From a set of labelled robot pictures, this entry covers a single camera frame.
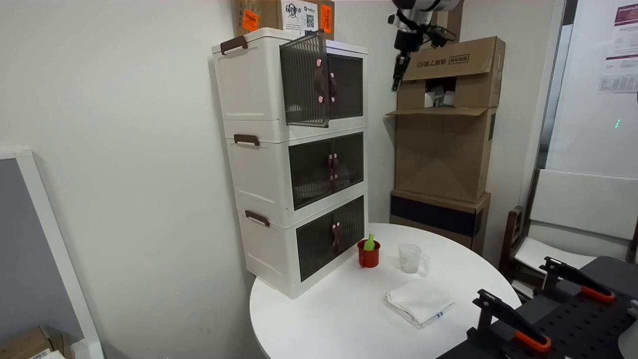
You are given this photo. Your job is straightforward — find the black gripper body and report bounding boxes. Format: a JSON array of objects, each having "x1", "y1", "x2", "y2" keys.
[{"x1": 388, "y1": 8, "x2": 443, "y2": 56}]

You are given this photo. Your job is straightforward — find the smoked translucent cabinet door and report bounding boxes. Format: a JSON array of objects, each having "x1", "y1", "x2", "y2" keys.
[
  {"x1": 332, "y1": 130, "x2": 368, "y2": 193},
  {"x1": 278, "y1": 28, "x2": 334, "y2": 130},
  {"x1": 288, "y1": 138, "x2": 336, "y2": 211},
  {"x1": 294, "y1": 209, "x2": 340, "y2": 281},
  {"x1": 328, "y1": 50, "x2": 368, "y2": 122},
  {"x1": 334, "y1": 195, "x2": 370, "y2": 259}
]

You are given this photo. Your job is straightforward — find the open flat cardboard box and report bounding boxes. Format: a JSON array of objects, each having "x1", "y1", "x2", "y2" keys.
[{"x1": 0, "y1": 323, "x2": 76, "y2": 359}]

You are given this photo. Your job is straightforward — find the large cardboard box with flap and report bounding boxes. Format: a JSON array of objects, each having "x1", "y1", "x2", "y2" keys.
[{"x1": 386, "y1": 34, "x2": 509, "y2": 205}]

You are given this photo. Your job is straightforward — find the cardboard box with orange stickers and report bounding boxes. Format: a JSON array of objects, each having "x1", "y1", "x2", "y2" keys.
[{"x1": 234, "y1": 0, "x2": 340, "y2": 40}]

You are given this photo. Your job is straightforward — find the white three-tier storage cabinet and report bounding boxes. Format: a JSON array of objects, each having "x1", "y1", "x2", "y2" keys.
[{"x1": 210, "y1": 26, "x2": 372, "y2": 299}]

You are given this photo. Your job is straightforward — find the cardboard box with black band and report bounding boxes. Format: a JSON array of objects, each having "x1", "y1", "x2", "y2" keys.
[{"x1": 390, "y1": 189, "x2": 493, "y2": 255}]

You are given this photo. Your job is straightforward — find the printed paper poster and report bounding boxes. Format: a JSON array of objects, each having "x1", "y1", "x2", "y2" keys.
[{"x1": 603, "y1": 0, "x2": 638, "y2": 96}]

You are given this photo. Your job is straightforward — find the clear plastic cup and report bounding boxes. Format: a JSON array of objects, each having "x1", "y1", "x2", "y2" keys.
[{"x1": 397, "y1": 241, "x2": 425, "y2": 275}]

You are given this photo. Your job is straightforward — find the red mug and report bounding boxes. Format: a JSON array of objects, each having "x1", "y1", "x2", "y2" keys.
[{"x1": 356, "y1": 237, "x2": 386, "y2": 269}]

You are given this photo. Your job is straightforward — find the brown wooden piece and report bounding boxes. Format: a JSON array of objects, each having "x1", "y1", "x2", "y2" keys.
[{"x1": 499, "y1": 203, "x2": 529, "y2": 269}]

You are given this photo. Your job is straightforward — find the white flat panel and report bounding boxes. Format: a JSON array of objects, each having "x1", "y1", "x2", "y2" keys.
[{"x1": 529, "y1": 167, "x2": 638, "y2": 243}]

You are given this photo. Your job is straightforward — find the white folded cloth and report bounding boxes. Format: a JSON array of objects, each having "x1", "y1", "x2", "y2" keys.
[{"x1": 384, "y1": 275, "x2": 457, "y2": 331}]

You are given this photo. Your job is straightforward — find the black and red clamp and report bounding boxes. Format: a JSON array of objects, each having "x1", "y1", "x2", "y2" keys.
[{"x1": 437, "y1": 253, "x2": 638, "y2": 359}]

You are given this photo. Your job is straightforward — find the brown cabinet side handle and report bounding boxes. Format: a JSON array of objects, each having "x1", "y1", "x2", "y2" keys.
[
  {"x1": 244, "y1": 207, "x2": 274, "y2": 229},
  {"x1": 220, "y1": 34, "x2": 252, "y2": 56},
  {"x1": 232, "y1": 132, "x2": 264, "y2": 150}
]

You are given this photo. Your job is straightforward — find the black clamp with orange handle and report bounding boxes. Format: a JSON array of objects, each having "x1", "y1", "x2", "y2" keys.
[
  {"x1": 539, "y1": 255, "x2": 621, "y2": 309},
  {"x1": 471, "y1": 287, "x2": 557, "y2": 357}
]

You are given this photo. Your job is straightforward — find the grey divider panel white frame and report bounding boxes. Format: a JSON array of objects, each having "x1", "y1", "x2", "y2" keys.
[{"x1": 0, "y1": 146, "x2": 108, "y2": 359}]

